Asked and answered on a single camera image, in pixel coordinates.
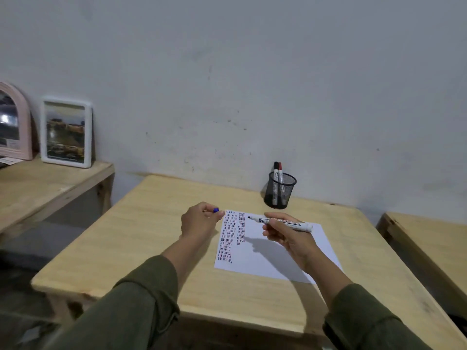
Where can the person's right thumb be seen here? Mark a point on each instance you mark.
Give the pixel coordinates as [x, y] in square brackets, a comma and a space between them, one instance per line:
[279, 216]

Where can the black-capped white marker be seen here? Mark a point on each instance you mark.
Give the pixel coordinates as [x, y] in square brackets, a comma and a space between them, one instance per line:
[275, 174]

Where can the small white card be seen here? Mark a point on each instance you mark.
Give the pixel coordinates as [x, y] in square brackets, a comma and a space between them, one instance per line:
[9, 161]

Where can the low wooden side table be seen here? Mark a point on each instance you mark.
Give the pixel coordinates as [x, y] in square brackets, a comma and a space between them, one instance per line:
[40, 189]

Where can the person's left forearm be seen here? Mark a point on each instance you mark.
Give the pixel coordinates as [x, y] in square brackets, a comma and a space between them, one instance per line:
[146, 298]

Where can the wooden table with dark corner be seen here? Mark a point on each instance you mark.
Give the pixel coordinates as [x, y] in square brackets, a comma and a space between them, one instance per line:
[430, 247]

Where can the light wooden desk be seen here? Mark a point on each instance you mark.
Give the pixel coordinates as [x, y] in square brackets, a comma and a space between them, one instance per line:
[127, 251]

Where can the black mesh pen holder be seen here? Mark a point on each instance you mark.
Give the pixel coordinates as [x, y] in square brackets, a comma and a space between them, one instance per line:
[280, 191]

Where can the white whiteboard marker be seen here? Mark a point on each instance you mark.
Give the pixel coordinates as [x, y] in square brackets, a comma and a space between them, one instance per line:
[305, 226]

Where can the pink arched mirror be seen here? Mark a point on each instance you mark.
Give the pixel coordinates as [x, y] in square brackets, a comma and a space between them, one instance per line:
[16, 123]

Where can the person's left hand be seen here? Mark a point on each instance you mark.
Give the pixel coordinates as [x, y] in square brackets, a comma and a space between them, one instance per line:
[195, 224]

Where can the red-capped white marker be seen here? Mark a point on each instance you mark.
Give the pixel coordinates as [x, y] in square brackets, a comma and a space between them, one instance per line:
[281, 176]

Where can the person's right hand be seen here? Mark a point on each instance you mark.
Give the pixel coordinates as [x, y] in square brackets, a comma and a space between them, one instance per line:
[297, 244]

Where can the person's right forearm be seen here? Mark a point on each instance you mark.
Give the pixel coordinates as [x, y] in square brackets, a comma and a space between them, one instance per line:
[350, 309]

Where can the person's left thumb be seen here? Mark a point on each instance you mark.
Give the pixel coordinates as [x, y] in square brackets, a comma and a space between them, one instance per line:
[216, 217]

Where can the white picture frame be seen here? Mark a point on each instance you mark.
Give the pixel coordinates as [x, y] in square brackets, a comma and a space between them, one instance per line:
[65, 133]

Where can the white paper sheet with strokes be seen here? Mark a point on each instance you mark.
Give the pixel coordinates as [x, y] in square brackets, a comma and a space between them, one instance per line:
[255, 258]

